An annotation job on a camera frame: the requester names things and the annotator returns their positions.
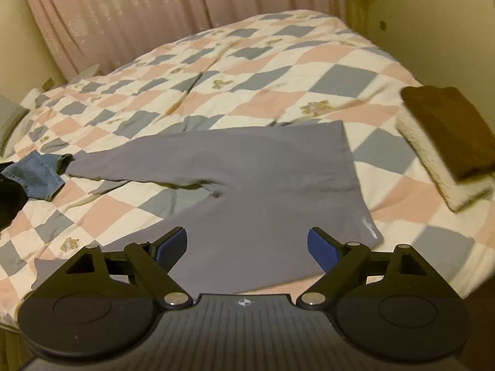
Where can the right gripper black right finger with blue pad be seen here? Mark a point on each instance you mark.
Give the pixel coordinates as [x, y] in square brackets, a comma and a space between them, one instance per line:
[343, 265]

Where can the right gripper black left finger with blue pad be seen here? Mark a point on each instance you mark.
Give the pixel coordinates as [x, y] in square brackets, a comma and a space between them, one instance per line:
[151, 263]

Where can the grey cloth garment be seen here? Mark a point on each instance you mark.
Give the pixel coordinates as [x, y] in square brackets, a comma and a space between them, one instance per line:
[268, 186]

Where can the cream fleece folded blanket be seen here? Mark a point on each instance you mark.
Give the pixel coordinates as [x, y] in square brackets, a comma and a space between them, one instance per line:
[457, 194]

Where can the blue denim jeans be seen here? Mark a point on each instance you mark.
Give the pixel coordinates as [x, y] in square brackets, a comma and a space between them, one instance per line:
[38, 174]

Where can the black garment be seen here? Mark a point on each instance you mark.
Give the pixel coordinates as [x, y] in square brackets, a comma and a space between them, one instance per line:
[13, 195]

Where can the brown folded garment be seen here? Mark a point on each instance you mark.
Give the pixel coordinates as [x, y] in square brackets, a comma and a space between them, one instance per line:
[459, 133]

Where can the grey pillow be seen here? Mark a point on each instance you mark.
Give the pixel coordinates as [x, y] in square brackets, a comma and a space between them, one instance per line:
[11, 114]

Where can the pink blue checkered quilt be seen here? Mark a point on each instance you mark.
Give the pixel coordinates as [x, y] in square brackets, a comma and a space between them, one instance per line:
[293, 68]

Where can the pink curtain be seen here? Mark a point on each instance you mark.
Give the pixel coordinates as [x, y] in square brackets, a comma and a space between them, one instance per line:
[111, 33]

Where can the wall socket plate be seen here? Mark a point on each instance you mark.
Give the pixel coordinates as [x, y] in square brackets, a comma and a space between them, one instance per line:
[48, 84]

